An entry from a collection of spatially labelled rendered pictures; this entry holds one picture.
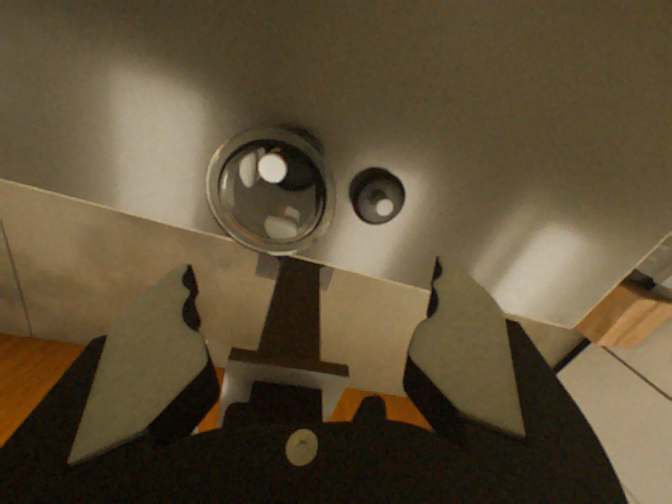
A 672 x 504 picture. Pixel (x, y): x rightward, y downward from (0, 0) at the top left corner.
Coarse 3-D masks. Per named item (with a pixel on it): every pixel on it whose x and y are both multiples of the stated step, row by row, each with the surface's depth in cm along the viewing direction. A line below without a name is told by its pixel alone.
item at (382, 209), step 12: (372, 180) 40; (384, 180) 40; (396, 180) 41; (360, 192) 41; (372, 192) 41; (384, 192) 41; (396, 192) 41; (360, 204) 41; (372, 204) 41; (384, 204) 39; (396, 204) 42; (360, 216) 43; (372, 216) 43; (384, 216) 43
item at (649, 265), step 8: (664, 240) 147; (656, 248) 149; (664, 248) 145; (648, 256) 150; (656, 256) 147; (664, 256) 144; (640, 264) 153; (648, 264) 149; (656, 264) 146; (664, 264) 143; (648, 272) 148; (656, 272) 145; (664, 272) 141; (656, 280) 143; (664, 280) 140
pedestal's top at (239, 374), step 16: (240, 352) 64; (256, 352) 66; (240, 368) 63; (256, 368) 64; (272, 368) 64; (288, 368) 64; (304, 368) 66; (320, 368) 67; (336, 368) 69; (224, 384) 66; (240, 384) 66; (288, 384) 67; (304, 384) 68; (320, 384) 68; (336, 384) 68; (224, 400) 69; (240, 400) 69; (336, 400) 72
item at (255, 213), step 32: (256, 128) 19; (224, 160) 19; (256, 160) 32; (320, 160) 20; (224, 192) 21; (256, 192) 30; (288, 192) 39; (320, 192) 21; (224, 224) 22; (256, 224) 25; (288, 224) 27; (320, 224) 22
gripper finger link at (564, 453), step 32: (512, 320) 8; (512, 352) 7; (544, 384) 6; (544, 416) 6; (576, 416) 6; (480, 448) 5; (512, 448) 5; (544, 448) 5; (576, 448) 5; (512, 480) 5; (544, 480) 5; (576, 480) 5; (608, 480) 5
